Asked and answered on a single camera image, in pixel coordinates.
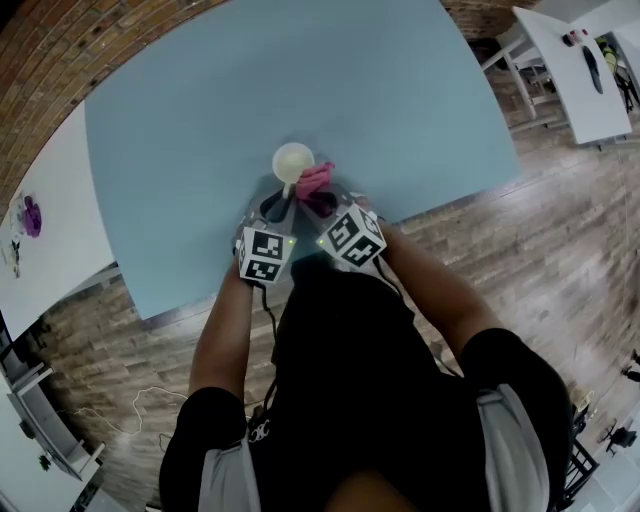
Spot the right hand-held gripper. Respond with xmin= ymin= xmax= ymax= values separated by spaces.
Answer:
xmin=298 ymin=181 xmax=389 ymax=274

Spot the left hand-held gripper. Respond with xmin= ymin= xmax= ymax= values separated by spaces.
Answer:
xmin=234 ymin=188 xmax=299 ymax=287

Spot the pink cloth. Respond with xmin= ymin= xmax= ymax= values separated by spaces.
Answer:
xmin=295 ymin=160 xmax=338 ymax=204

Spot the white mug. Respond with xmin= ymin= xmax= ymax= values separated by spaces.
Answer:
xmin=271 ymin=142 xmax=317 ymax=201

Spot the person's left forearm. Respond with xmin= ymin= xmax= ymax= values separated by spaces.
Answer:
xmin=188 ymin=258 xmax=257 ymax=401

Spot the person's right forearm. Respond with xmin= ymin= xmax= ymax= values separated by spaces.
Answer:
xmin=378 ymin=223 xmax=532 ymax=362

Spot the person's black shirt torso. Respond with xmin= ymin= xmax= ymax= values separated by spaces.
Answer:
xmin=158 ymin=253 xmax=576 ymax=512

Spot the white table with purple item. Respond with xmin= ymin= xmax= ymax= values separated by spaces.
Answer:
xmin=0 ymin=99 xmax=122 ymax=342

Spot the purple crumpled item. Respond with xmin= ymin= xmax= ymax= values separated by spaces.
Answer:
xmin=21 ymin=194 xmax=45 ymax=239

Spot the white long table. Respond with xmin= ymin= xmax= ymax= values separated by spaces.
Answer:
xmin=510 ymin=3 xmax=635 ymax=147

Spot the black elongated item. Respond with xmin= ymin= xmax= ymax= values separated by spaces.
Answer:
xmin=581 ymin=44 xmax=606 ymax=94

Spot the grey shelf unit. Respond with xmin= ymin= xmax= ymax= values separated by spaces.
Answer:
xmin=0 ymin=309 xmax=107 ymax=512

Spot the yellow-green item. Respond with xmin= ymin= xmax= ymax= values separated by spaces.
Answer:
xmin=594 ymin=35 xmax=624 ymax=74

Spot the white bench frame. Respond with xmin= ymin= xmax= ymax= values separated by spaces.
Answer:
xmin=480 ymin=20 xmax=559 ymax=132

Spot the white cable on floor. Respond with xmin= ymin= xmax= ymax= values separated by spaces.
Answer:
xmin=73 ymin=383 xmax=192 ymax=452

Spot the grey shoulder strap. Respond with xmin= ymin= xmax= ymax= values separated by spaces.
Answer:
xmin=473 ymin=383 xmax=557 ymax=512
xmin=198 ymin=442 xmax=257 ymax=512

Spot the black wire crate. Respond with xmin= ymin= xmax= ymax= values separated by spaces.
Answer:
xmin=557 ymin=434 xmax=601 ymax=511

